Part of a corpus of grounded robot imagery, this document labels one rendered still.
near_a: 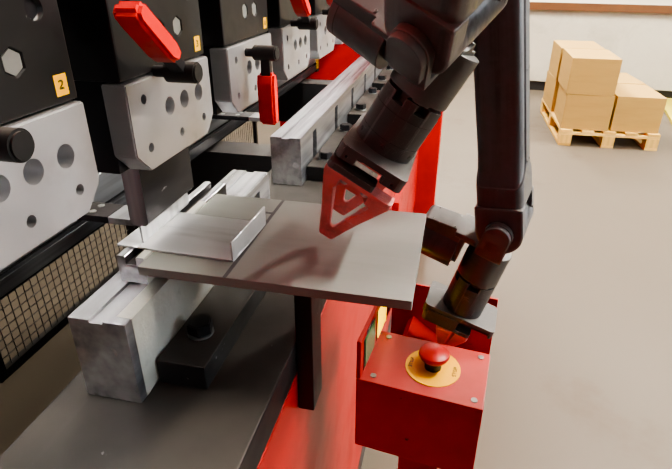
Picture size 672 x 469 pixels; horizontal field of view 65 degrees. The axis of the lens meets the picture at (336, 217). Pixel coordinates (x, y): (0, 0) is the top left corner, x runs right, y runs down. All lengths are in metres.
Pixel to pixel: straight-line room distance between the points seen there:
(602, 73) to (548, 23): 1.93
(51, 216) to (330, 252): 0.26
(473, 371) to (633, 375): 1.41
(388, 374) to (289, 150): 0.47
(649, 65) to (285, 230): 5.81
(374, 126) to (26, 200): 0.27
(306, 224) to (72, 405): 0.29
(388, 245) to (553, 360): 1.56
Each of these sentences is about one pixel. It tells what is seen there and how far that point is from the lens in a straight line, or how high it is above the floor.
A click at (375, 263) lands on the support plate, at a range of 0.51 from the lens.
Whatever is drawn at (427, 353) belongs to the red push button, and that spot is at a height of 0.81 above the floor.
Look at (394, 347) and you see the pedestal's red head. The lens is 0.76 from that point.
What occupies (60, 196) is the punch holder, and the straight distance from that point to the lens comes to 0.40.
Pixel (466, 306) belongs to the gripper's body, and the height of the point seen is 0.84.
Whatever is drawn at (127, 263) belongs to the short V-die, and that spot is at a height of 0.99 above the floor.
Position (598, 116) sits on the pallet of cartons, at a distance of 4.40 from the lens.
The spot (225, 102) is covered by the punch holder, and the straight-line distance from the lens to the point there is 0.64.
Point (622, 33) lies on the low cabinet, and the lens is 6.18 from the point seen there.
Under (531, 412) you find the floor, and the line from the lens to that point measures 1.84.
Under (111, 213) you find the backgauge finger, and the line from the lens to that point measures 0.65.
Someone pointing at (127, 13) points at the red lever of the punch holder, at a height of 1.23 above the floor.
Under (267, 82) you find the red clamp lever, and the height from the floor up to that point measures 1.13.
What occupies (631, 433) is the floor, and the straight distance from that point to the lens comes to 1.90.
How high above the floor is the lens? 1.26
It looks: 26 degrees down
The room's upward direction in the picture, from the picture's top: straight up
